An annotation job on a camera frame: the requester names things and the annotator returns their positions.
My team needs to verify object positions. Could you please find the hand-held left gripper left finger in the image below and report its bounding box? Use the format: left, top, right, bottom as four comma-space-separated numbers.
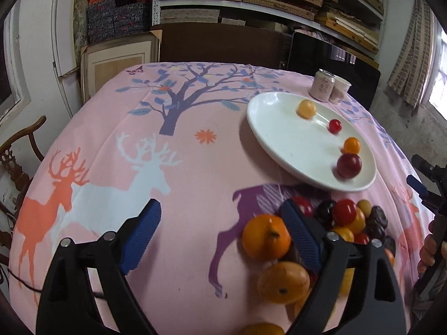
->
36, 198, 162, 335

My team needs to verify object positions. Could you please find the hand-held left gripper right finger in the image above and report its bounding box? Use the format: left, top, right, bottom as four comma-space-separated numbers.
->
279, 199, 410, 335

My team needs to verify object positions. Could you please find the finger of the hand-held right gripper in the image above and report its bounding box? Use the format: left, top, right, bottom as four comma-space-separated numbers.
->
406, 175, 447, 217
411, 154, 447, 186

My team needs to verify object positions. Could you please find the orange tangerine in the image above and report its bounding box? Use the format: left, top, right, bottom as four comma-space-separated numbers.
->
237, 323, 286, 335
257, 261, 311, 305
242, 214, 292, 261

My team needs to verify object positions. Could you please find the pale yellow loquat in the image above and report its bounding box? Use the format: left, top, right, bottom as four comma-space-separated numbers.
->
296, 99, 317, 119
356, 199, 372, 219
330, 227, 355, 243

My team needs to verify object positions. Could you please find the dark red plum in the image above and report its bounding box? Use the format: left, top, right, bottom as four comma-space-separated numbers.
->
336, 154, 363, 179

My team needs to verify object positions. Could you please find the white oval plate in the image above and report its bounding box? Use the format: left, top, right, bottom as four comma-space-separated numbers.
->
247, 92, 377, 191

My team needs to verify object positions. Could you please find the person's right hand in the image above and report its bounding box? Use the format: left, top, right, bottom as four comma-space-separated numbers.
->
419, 233, 438, 274

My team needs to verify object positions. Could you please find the bright window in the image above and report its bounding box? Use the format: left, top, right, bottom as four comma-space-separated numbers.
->
428, 31, 447, 112

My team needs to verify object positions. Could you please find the patterned beige curtain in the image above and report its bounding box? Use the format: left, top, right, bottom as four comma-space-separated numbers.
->
387, 0, 437, 109

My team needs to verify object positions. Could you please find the printed paper cup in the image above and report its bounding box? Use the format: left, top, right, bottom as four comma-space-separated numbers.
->
330, 75, 351, 104

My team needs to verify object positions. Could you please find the beverage can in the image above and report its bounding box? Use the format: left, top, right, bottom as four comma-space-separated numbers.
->
309, 69, 335, 102

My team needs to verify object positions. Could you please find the carved wooden chair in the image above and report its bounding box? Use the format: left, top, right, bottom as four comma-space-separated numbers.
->
0, 115, 47, 262

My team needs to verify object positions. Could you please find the black glass panel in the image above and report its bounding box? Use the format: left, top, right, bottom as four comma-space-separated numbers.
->
286, 31, 381, 110

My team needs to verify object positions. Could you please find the white door panel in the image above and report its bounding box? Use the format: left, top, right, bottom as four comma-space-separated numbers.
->
52, 0, 86, 117

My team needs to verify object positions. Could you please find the white framed window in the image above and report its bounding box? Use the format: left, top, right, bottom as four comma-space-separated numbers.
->
0, 3, 32, 123

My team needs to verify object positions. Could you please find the brown wooden board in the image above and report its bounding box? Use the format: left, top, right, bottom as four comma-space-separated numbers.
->
159, 24, 292, 67

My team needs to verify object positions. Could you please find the stack of blue patterned boxes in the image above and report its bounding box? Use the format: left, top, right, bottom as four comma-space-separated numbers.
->
87, 2, 151, 42

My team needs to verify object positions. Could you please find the shelf of stacked boxes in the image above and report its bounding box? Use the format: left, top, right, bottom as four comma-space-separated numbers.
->
159, 0, 385, 54

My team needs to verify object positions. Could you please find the grey marbled slab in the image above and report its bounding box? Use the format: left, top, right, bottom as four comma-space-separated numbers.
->
73, 0, 90, 47

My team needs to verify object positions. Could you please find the white metal shelf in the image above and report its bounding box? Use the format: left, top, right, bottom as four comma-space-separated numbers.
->
150, 0, 388, 63

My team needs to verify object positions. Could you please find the black cable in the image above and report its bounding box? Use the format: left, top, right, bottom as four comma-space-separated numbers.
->
8, 267, 105, 299

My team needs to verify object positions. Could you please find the wooden picture frame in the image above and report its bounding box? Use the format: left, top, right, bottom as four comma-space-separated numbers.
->
81, 30, 163, 103

